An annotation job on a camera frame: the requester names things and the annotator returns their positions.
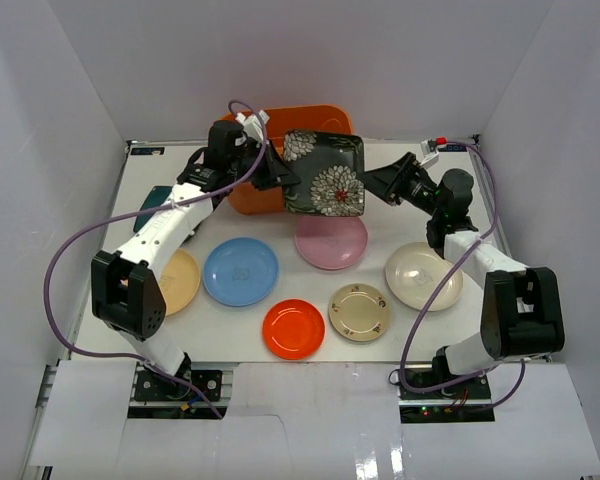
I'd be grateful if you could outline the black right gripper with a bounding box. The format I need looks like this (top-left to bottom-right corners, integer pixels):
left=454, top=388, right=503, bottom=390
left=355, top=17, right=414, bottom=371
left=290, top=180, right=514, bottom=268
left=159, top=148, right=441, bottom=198
left=357, top=153, right=445, bottom=220

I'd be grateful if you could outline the black floral square plate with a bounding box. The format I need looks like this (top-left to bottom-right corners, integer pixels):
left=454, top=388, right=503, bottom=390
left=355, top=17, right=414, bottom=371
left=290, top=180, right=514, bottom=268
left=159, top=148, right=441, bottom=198
left=282, top=129, right=365, bottom=217

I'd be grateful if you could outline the teal square plate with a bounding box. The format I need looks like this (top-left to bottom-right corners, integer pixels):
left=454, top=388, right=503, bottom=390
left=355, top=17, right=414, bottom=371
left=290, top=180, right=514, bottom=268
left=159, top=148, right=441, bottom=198
left=133, top=185, right=172, bottom=233

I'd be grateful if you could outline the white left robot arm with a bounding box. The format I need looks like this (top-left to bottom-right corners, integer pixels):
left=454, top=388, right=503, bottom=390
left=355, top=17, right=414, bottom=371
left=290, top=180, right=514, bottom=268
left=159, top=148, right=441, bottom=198
left=91, top=111, right=300, bottom=399

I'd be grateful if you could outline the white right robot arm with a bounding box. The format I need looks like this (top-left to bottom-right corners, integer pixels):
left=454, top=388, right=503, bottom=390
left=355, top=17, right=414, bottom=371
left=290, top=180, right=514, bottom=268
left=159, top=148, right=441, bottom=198
left=361, top=153, right=565, bottom=399

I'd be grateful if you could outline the orange plastic bin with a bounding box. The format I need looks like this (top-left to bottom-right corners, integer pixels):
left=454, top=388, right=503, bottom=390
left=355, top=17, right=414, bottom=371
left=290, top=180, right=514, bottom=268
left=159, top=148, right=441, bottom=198
left=228, top=104, right=354, bottom=215

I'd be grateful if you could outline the pink round plate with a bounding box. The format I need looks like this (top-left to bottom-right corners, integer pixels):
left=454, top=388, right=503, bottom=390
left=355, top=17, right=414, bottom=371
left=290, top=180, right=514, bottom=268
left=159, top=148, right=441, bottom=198
left=294, top=216, right=369, bottom=271

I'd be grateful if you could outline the cream white round plate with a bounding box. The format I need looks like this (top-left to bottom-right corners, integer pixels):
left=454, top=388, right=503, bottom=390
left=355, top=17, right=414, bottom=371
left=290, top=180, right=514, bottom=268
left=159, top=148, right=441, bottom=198
left=385, top=242, right=452, bottom=310

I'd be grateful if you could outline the blue round plate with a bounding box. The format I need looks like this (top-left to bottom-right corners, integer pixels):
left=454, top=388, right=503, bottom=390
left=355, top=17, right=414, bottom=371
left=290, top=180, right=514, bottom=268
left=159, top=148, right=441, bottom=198
left=202, top=237, right=279, bottom=307

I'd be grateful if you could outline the beige floral round plate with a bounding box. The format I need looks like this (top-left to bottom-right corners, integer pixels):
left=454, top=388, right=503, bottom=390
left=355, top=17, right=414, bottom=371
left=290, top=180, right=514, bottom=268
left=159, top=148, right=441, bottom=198
left=328, top=283, right=392, bottom=343

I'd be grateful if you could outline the yellow round plate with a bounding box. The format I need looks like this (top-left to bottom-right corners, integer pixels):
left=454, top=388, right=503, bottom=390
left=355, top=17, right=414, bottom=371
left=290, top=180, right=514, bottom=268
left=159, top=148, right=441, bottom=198
left=159, top=249, right=201, bottom=316

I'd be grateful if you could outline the orange round plate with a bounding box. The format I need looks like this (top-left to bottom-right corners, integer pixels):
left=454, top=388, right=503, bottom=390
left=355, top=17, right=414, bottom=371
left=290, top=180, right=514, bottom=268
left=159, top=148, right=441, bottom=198
left=262, top=299, right=326, bottom=361

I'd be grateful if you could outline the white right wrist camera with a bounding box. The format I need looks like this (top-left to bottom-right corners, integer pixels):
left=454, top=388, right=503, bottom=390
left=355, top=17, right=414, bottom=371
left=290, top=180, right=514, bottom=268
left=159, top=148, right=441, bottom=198
left=420, top=137, right=447, bottom=167

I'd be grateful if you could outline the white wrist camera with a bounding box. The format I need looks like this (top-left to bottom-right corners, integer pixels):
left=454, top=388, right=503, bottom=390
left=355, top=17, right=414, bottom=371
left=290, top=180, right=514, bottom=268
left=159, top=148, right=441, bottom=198
left=420, top=137, right=447, bottom=167
left=234, top=110, right=270, bottom=143

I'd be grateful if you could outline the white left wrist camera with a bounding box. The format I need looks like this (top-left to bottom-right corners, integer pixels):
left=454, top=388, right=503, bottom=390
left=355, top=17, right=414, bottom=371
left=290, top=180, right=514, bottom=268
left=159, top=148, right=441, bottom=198
left=234, top=110, right=270, bottom=143

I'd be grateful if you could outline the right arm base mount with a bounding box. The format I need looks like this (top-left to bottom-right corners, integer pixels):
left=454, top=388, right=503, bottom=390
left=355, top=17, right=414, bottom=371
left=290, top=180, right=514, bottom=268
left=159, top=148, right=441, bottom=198
left=388, top=369, right=495, bottom=425

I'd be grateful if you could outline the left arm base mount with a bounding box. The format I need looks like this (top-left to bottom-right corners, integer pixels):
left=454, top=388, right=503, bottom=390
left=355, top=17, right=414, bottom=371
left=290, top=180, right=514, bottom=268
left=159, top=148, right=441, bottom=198
left=128, top=367, right=229, bottom=420

